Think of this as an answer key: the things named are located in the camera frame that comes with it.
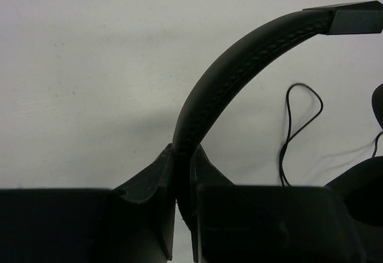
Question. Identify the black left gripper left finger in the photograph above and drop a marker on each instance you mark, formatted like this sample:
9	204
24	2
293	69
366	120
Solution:
131	223

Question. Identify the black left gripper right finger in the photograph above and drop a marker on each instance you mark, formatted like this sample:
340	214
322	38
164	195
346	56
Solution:
264	223

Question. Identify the black headset with microphone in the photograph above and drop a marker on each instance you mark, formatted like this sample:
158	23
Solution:
245	59

